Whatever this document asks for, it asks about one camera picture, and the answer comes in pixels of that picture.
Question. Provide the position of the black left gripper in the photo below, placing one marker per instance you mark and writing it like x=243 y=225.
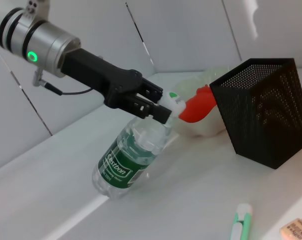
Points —
x=98 y=75

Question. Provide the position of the clear green-label water bottle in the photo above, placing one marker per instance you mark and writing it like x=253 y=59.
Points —
x=121 y=165

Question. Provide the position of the green utility knife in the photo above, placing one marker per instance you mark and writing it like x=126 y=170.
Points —
x=241 y=222

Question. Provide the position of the beige eraser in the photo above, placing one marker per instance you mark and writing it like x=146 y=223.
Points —
x=298 y=230

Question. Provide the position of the green glass fruit bowl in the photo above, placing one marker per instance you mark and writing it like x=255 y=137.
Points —
x=206 y=128

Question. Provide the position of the black mesh pen holder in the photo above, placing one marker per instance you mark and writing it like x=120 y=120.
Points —
x=266 y=120

